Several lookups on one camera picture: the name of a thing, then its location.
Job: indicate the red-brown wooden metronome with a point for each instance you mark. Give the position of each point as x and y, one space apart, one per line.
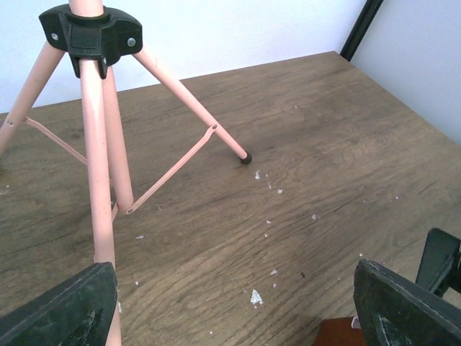
345 331

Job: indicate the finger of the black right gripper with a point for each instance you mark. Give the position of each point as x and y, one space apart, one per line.
439 268

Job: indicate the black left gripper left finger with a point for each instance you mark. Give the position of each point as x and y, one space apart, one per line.
78 311

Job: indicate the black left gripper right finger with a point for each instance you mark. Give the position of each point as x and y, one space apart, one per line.
394 311

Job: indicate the black frame post right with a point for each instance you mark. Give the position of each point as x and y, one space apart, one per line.
360 28

